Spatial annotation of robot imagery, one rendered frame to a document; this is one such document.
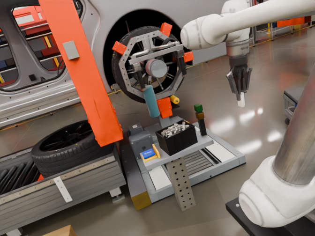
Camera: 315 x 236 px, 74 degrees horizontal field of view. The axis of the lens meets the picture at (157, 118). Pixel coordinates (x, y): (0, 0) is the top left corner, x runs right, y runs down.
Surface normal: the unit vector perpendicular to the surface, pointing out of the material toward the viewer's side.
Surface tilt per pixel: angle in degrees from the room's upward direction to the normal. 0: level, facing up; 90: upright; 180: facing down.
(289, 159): 91
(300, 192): 67
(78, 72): 90
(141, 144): 90
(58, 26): 90
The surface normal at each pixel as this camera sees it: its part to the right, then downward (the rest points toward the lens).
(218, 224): -0.25, -0.90
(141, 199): 0.27, 0.29
